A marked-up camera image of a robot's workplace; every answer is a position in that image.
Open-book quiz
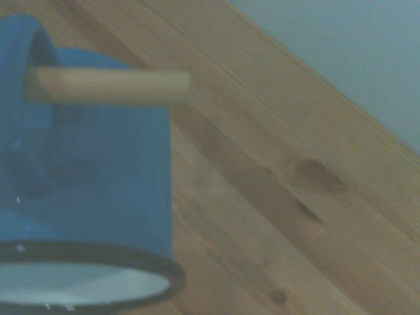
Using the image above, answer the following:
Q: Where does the blue enamel mug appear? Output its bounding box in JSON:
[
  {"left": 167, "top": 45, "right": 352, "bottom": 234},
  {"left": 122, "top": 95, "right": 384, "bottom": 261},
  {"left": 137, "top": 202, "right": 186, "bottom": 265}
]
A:
[{"left": 0, "top": 14, "right": 187, "bottom": 311}]

